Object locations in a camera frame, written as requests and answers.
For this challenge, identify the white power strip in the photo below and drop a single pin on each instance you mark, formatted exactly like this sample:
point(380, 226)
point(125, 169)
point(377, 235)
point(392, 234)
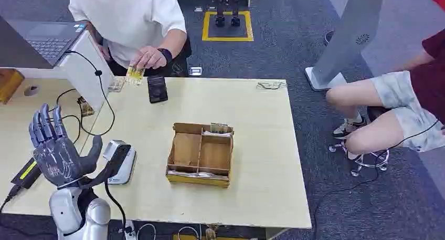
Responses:
point(130, 233)

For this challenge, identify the grey kiosk pillar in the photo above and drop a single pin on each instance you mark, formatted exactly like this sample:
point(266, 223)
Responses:
point(347, 33)

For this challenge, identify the black round floor object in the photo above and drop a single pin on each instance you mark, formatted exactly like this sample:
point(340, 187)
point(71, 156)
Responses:
point(328, 38)

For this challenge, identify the black chair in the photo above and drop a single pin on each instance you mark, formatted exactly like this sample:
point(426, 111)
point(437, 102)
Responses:
point(182, 62)

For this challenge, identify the white card row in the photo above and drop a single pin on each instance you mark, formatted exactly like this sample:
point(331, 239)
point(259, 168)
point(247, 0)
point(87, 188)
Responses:
point(191, 174)

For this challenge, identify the black phone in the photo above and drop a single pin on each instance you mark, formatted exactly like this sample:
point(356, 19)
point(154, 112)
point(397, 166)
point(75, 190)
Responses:
point(157, 89)

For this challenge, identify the black wristband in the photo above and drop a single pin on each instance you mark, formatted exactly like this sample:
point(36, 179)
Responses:
point(166, 54)

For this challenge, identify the grey tape roll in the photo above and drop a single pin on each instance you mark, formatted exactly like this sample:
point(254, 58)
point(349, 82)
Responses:
point(32, 91)

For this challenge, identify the pale printed card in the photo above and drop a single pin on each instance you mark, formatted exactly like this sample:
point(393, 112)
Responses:
point(116, 85)

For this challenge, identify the silver grey card reader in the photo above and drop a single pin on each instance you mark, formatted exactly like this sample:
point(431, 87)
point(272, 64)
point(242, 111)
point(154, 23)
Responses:
point(127, 168)

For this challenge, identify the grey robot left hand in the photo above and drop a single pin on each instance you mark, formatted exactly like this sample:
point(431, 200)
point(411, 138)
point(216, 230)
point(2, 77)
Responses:
point(57, 158)

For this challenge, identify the silver floor socket plate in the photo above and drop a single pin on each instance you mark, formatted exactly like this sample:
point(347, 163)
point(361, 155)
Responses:
point(195, 71)

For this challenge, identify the black power adapter, yellow label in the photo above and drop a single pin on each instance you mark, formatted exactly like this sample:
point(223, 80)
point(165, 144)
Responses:
point(26, 172)

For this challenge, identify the dark printed card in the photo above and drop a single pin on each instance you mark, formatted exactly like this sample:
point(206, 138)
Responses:
point(86, 109)

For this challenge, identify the black robot legs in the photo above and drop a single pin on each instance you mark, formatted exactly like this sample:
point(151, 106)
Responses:
point(220, 19)

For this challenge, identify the seated person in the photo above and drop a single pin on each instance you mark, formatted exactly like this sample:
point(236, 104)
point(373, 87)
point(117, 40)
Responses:
point(399, 92)

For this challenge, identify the yellow wooden box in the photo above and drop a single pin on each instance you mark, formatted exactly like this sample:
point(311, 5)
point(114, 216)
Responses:
point(8, 83)

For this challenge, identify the wooden card box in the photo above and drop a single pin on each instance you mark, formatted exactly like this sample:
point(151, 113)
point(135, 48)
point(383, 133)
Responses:
point(187, 149)

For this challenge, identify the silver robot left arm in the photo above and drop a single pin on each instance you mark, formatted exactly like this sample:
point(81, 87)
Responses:
point(64, 210)

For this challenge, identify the white card pile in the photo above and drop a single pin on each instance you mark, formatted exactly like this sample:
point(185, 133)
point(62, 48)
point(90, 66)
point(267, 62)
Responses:
point(215, 134)

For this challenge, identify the standing person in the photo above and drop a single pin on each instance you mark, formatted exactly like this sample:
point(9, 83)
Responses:
point(128, 19)

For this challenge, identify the chrome stool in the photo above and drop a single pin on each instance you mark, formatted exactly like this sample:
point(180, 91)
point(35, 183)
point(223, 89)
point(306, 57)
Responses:
point(373, 162)

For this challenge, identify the white laptop stand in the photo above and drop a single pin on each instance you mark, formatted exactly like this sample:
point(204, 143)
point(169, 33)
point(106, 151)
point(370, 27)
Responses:
point(87, 75)

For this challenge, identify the yellow card stack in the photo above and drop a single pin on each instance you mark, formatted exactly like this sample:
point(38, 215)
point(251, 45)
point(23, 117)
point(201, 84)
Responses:
point(219, 128)

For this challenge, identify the standing person's left hand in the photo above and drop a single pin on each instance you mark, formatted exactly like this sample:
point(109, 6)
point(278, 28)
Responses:
point(149, 57)

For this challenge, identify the glasses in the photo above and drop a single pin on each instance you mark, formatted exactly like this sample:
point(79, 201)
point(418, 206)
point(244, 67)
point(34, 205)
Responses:
point(271, 86)

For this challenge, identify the grey laptop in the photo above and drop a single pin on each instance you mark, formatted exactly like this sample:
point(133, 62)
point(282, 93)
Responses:
point(48, 40)

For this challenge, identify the standing person's right hand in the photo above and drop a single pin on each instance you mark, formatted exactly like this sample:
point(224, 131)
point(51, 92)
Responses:
point(105, 53)

